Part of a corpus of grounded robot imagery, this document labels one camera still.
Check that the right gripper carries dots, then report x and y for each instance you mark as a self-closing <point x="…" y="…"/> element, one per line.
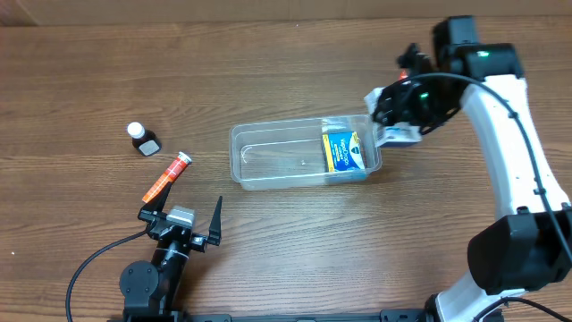
<point x="396" y="106"/>

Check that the red small box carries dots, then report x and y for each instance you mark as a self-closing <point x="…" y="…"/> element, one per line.
<point x="403" y="75"/>

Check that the clear plastic container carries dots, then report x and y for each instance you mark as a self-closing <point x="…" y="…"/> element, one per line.
<point x="290" y="153"/>

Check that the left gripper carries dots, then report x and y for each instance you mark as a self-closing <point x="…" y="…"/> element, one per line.
<point x="215" y="228"/>

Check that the orange tablet tube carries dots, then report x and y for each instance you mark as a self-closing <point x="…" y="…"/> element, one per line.
<point x="170" y="175"/>

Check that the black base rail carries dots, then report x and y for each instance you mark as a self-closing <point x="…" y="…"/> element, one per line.
<point x="304" y="318"/>

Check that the dark brown medicine bottle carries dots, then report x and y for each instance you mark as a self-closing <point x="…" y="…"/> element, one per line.
<point x="143" y="140"/>

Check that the blue VapoDrops box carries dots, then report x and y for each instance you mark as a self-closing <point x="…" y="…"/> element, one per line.
<point x="342" y="151"/>

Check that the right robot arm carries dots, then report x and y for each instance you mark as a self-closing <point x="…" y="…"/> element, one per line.
<point x="529" y="244"/>

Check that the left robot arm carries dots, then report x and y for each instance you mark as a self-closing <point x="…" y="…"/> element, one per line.
<point x="150" y="287"/>

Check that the white small box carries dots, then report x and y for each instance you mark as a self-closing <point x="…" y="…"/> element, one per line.
<point x="399" y="135"/>

